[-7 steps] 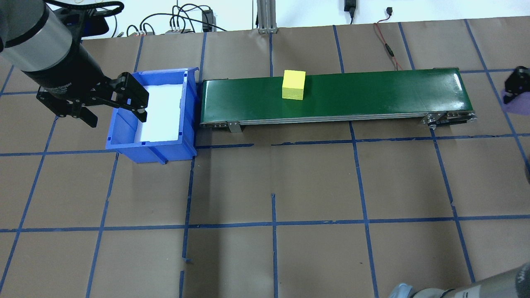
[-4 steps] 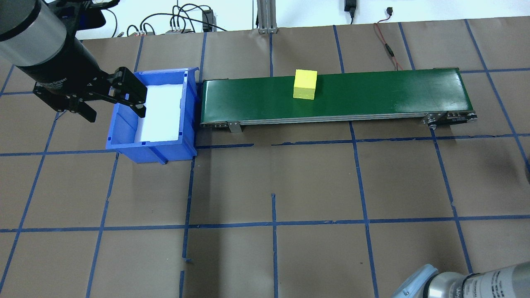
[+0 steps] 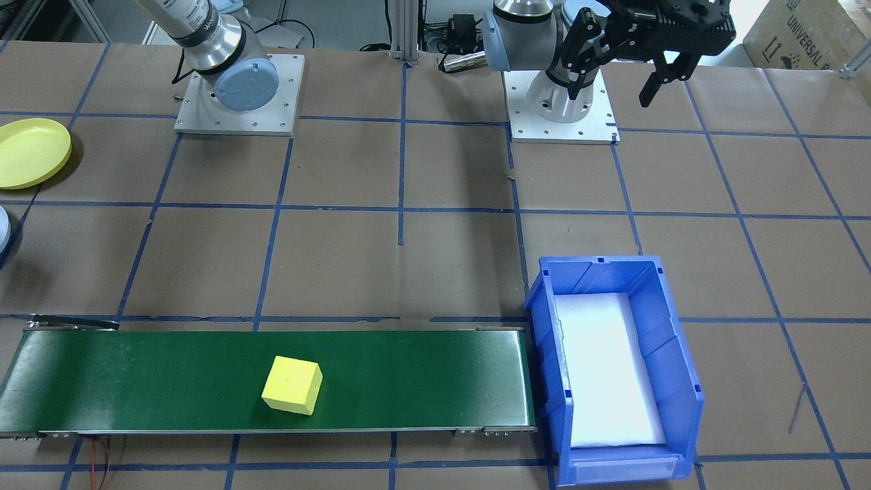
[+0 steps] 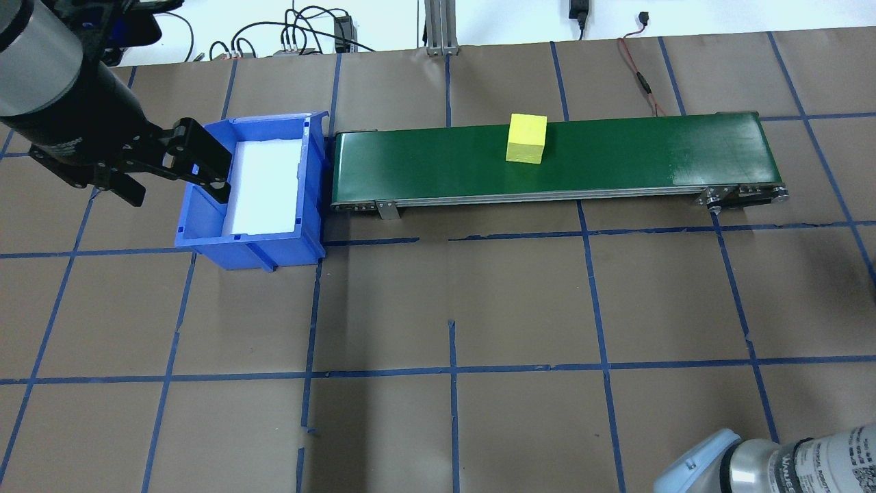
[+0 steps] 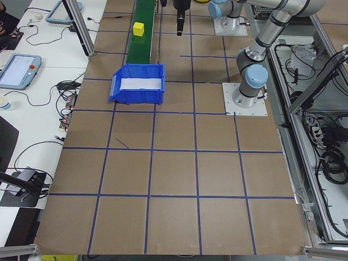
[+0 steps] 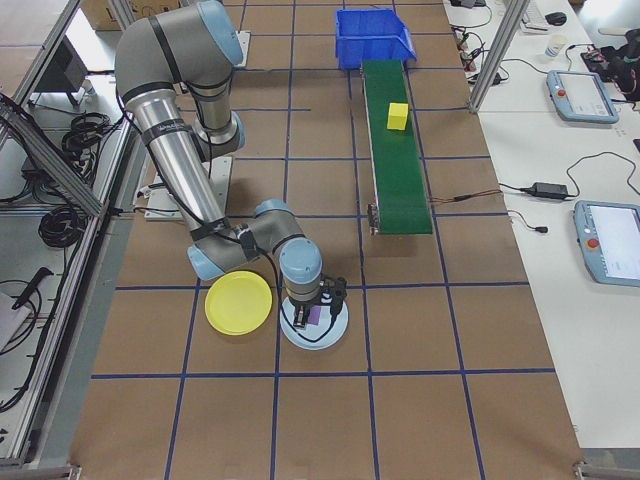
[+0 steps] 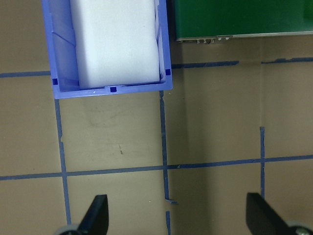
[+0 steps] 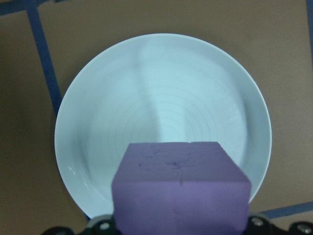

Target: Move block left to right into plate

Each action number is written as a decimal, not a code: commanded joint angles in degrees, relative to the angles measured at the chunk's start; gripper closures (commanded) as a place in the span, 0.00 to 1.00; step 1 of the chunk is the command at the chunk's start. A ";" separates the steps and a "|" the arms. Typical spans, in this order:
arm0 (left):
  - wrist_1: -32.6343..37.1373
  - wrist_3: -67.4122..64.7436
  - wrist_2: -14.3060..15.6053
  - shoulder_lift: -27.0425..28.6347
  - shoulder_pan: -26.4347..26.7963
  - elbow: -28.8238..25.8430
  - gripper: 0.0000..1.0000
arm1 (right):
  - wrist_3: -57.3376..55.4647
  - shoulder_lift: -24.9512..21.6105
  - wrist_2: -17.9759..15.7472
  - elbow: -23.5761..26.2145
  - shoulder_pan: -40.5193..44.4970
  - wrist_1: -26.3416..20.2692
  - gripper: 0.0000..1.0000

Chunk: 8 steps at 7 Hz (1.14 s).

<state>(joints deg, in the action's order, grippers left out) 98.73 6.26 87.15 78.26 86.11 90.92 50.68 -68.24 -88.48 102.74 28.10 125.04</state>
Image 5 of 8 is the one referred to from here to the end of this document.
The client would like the green conveyor belt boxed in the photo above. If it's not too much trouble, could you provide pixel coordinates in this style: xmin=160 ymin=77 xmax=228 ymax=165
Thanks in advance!
xmin=126 ymin=0 xmax=157 ymax=65

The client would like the aluminium bar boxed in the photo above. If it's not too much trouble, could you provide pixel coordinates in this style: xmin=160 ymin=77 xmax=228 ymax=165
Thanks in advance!
xmin=300 ymin=244 xmax=348 ymax=258
xmin=0 ymin=243 xmax=41 ymax=258

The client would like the white foam pad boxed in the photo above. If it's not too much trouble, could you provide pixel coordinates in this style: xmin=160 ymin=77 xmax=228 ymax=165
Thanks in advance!
xmin=119 ymin=78 xmax=161 ymax=90

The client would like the light blue teach pendant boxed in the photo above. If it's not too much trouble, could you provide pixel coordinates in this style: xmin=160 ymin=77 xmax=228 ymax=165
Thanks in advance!
xmin=45 ymin=0 xmax=84 ymax=24
xmin=0 ymin=53 xmax=42 ymax=91

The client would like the yellow foam block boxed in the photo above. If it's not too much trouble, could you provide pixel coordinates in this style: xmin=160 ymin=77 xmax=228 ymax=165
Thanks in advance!
xmin=133 ymin=22 xmax=145 ymax=38

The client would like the white power strip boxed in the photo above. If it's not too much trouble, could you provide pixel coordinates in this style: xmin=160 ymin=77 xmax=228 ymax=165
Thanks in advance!
xmin=306 ymin=115 xmax=327 ymax=142

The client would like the black monitor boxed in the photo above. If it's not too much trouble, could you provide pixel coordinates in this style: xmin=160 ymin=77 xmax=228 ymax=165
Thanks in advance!
xmin=0 ymin=115 xmax=20 ymax=175

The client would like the white desk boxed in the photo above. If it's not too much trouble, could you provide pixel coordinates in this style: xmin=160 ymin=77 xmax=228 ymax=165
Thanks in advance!
xmin=0 ymin=0 xmax=107 ymax=247

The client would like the black cable bundle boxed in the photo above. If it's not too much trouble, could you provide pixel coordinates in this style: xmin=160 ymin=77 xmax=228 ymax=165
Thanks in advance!
xmin=315 ymin=151 xmax=348 ymax=188

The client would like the metal corner bracket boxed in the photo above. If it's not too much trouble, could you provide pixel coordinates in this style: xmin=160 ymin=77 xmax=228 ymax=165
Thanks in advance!
xmin=299 ymin=202 xmax=315 ymax=223

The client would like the blue plastic storage bin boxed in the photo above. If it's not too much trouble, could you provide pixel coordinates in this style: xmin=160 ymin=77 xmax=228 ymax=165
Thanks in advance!
xmin=108 ymin=63 xmax=166 ymax=105

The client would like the black pole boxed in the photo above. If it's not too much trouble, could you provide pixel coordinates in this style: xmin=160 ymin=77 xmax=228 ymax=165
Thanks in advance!
xmin=0 ymin=171 xmax=41 ymax=192

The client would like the aluminium upright post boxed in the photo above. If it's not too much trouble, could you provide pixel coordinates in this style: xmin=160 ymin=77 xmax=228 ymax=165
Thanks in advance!
xmin=61 ymin=0 xmax=96 ymax=57

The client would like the small grey box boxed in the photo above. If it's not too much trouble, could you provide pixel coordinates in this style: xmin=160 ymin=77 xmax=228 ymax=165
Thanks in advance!
xmin=5 ymin=166 xmax=38 ymax=198

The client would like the black stand base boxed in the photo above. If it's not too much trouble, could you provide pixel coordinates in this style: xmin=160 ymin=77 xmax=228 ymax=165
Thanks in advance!
xmin=0 ymin=170 xmax=47 ymax=208

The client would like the V-shaped metal bar frame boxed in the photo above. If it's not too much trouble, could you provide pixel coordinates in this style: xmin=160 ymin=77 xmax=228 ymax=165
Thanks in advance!
xmin=251 ymin=7 xmax=348 ymax=247

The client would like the black cable with small plug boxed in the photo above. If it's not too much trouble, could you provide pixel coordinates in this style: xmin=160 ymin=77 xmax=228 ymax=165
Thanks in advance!
xmin=86 ymin=16 xmax=102 ymax=29

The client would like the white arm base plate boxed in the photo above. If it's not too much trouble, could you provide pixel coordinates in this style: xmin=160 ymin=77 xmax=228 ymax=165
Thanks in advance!
xmin=213 ymin=16 xmax=249 ymax=38
xmin=222 ymin=82 xmax=269 ymax=117

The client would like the person in dark clothes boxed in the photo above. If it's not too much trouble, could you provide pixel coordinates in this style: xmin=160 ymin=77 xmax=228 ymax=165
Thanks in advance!
xmin=0 ymin=5 xmax=21 ymax=51

